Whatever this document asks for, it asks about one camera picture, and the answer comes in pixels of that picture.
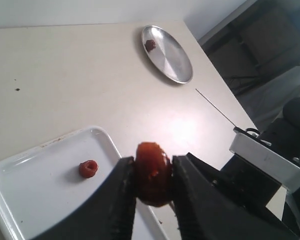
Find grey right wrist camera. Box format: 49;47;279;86
229;127;300;193

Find red fruit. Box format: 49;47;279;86
78;159;99;179
144;39;156;53
134;142;172;208

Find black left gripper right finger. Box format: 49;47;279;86
172;153;300;240

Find white rectangular plastic tray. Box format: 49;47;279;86
0;125;171;240

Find round metal plate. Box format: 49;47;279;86
140;25;194;84

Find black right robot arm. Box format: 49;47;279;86
258;97;300;160

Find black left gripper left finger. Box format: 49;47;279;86
36;156;136;240

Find thin metal skewer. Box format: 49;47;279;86
195;88;237;127

